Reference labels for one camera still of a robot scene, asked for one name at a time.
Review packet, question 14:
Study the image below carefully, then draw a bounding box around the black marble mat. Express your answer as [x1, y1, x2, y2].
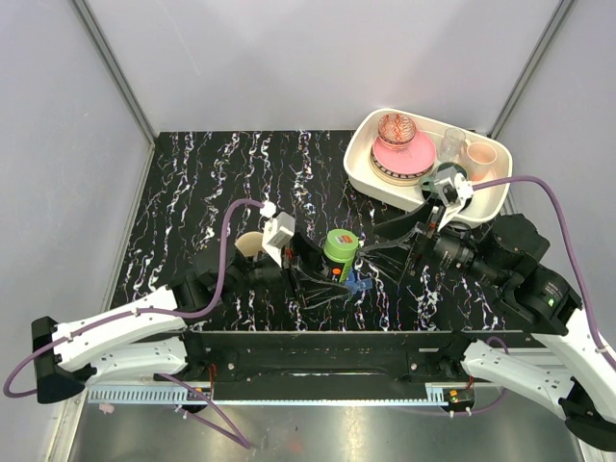
[112, 130, 516, 332]

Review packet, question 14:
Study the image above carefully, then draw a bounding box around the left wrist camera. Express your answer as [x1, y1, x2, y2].
[262, 212, 295, 267]

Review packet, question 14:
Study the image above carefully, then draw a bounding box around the cream floral mug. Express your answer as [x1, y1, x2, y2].
[235, 231, 263, 258]

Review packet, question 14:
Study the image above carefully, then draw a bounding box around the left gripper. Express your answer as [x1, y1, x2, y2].
[223, 226, 353, 309]

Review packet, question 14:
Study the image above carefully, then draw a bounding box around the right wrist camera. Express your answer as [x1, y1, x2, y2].
[435, 174, 475, 231]

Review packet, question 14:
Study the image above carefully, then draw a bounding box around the black saucer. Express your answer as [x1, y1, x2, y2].
[421, 186, 440, 206]

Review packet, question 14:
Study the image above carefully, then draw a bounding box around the patterned small bowl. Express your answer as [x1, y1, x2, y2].
[378, 113, 417, 147]

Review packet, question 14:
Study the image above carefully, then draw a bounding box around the clear glass cup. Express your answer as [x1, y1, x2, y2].
[438, 127, 466, 163]

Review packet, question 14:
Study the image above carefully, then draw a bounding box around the slotted cable duct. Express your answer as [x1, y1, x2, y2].
[87, 376, 462, 406]

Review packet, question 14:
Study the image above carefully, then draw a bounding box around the blue pill organizer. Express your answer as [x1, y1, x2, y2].
[345, 270, 373, 295]

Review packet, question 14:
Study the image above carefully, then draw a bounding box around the cream striped plate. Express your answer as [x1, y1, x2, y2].
[369, 150, 435, 186]

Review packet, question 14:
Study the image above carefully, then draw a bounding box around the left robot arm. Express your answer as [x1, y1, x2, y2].
[31, 232, 351, 404]

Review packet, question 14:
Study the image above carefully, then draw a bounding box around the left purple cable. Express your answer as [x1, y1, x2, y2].
[3, 199, 275, 449]

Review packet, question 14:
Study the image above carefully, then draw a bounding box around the purple cable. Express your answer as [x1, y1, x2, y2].
[384, 175, 616, 418]
[3, 199, 275, 449]

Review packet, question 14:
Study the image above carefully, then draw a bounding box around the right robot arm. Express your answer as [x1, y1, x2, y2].
[359, 203, 615, 452]

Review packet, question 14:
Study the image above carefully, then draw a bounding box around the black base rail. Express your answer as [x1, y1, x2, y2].
[152, 329, 496, 386]

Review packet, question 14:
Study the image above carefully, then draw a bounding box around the green pill bottle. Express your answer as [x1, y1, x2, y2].
[321, 228, 359, 284]

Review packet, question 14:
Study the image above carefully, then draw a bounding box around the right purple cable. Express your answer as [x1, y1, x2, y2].
[384, 175, 616, 418]

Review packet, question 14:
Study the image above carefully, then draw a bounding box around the teal ceramic mug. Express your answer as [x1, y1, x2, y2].
[420, 162, 468, 193]

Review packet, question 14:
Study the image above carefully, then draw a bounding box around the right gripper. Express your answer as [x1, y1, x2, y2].
[355, 191, 507, 288]

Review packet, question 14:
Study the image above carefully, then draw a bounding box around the pink mug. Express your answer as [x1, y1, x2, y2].
[463, 142, 497, 181]

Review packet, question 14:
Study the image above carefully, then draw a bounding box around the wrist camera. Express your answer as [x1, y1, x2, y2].
[262, 212, 295, 267]
[435, 174, 475, 231]

